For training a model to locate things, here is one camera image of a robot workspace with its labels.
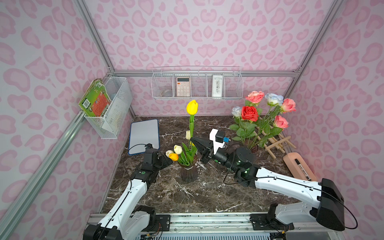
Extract orange tulip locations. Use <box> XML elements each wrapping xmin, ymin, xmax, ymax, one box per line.
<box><xmin>169</xmin><ymin>153</ymin><xmax>190</xmax><ymax>167</ymax></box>

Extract cream white tulip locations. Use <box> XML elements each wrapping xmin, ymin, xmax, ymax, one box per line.
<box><xmin>186</xmin><ymin>130</ymin><xmax>191</xmax><ymax>140</ymax></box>
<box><xmin>174</xmin><ymin>145</ymin><xmax>190</xmax><ymax>166</ymax></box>

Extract blue framed whiteboard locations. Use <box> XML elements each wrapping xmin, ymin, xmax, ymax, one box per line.
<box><xmin>128</xmin><ymin>119</ymin><xmax>160</xmax><ymax>156</ymax></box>

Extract small yellow tulip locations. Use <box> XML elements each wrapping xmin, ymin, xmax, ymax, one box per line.
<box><xmin>186</xmin><ymin>100</ymin><xmax>199</xmax><ymax>138</ymax></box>

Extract white rose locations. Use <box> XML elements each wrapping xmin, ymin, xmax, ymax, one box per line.
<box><xmin>232</xmin><ymin>107</ymin><xmax>242</xmax><ymax>118</ymax></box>
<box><xmin>265</xmin><ymin>93</ymin><xmax>284</xmax><ymax>107</ymax></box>

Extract purple glass vase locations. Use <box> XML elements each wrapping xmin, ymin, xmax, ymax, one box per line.
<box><xmin>179</xmin><ymin>159</ymin><xmax>198</xmax><ymax>183</ymax></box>
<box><xmin>245</xmin><ymin>140</ymin><xmax>259</xmax><ymax>154</ymax></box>

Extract red rose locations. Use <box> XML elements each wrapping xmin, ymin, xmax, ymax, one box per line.
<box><xmin>228</xmin><ymin>105</ymin><xmax>260</xmax><ymax>145</ymax></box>

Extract wooden easel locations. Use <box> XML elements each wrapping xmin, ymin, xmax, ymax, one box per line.
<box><xmin>257</xmin><ymin>131</ymin><xmax>297</xmax><ymax>159</ymax></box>

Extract pink rose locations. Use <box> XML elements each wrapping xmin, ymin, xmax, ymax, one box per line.
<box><xmin>246</xmin><ymin>91</ymin><xmax>265</xmax><ymax>105</ymax></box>
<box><xmin>281</xmin><ymin>99</ymin><xmax>296</xmax><ymax>113</ymax></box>
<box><xmin>259</xmin><ymin>115</ymin><xmax>289</xmax><ymax>146</ymax></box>

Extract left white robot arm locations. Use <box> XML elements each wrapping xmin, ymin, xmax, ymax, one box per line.
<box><xmin>83</xmin><ymin>144</ymin><xmax>173</xmax><ymax>240</ymax></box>

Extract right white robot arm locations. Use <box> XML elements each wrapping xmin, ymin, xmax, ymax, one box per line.
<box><xmin>192</xmin><ymin>137</ymin><xmax>346</xmax><ymax>231</ymax></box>

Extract white mesh side basket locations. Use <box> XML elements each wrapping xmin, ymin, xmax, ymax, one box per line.
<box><xmin>84</xmin><ymin>77</ymin><xmax>133</xmax><ymax>140</ymax></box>

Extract pink calculator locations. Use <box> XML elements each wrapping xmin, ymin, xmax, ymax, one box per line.
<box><xmin>176</xmin><ymin>77</ymin><xmax>191</xmax><ymax>97</ymax></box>

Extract white remote control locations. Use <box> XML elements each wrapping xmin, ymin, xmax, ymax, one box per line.
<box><xmin>212</xmin><ymin>75</ymin><xmax>224</xmax><ymax>98</ymax></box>

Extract green red booklet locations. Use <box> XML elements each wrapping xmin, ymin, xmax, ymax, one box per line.
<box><xmin>79</xmin><ymin>79</ymin><xmax>112</xmax><ymax>117</ymax></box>

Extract pink eraser holder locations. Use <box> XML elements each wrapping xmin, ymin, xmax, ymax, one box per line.
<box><xmin>283</xmin><ymin>152</ymin><xmax>318</xmax><ymax>182</ymax></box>

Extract black marker pen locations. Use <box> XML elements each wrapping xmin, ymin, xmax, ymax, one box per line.
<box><xmin>295</xmin><ymin>159</ymin><xmax>312</xmax><ymax>181</ymax></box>

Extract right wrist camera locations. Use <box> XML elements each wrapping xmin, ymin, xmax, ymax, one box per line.
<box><xmin>209</xmin><ymin>129</ymin><xmax>230</xmax><ymax>155</ymax></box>

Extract white wire wall basket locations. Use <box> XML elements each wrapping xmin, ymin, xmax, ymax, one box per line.
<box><xmin>151</xmin><ymin>66</ymin><xmax>244</xmax><ymax>100</ymax></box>

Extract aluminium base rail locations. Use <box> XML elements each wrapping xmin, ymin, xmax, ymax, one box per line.
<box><xmin>82</xmin><ymin>211</ymin><xmax>343</xmax><ymax>240</ymax></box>

